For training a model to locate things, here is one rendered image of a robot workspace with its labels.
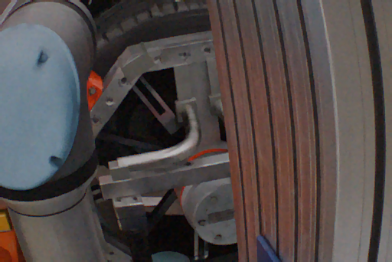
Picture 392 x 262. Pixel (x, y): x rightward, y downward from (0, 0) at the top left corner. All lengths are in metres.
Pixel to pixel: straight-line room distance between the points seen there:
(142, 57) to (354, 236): 1.11
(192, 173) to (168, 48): 0.24
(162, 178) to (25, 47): 0.88
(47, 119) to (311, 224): 0.20
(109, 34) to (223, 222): 0.41
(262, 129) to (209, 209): 0.94
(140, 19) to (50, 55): 1.05
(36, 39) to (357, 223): 0.27
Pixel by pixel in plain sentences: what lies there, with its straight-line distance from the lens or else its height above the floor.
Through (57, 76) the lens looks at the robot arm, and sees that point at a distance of 0.57.
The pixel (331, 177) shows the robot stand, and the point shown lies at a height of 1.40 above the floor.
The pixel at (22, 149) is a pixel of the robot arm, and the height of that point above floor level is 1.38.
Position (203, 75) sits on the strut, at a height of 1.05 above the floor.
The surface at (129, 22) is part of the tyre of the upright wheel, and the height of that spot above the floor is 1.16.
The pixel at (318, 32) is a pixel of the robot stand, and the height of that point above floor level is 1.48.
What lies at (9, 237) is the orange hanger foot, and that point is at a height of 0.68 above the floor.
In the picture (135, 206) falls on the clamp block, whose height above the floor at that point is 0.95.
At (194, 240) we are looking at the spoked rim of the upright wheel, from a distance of 1.84.
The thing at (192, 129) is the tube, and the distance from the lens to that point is 1.48.
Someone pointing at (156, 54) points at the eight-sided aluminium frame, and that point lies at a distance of 1.56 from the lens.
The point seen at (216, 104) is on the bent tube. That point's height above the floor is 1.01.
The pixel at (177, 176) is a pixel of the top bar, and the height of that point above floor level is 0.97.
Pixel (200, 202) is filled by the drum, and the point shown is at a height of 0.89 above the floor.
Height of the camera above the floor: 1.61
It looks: 24 degrees down
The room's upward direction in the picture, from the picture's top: 8 degrees counter-clockwise
